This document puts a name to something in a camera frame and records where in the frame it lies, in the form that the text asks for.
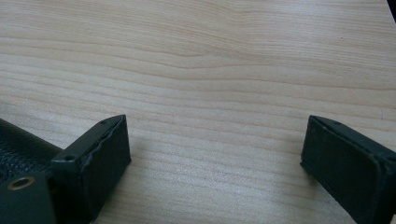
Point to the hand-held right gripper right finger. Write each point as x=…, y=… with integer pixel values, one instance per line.
x=351, y=168

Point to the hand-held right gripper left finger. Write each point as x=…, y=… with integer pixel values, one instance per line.
x=102, y=161

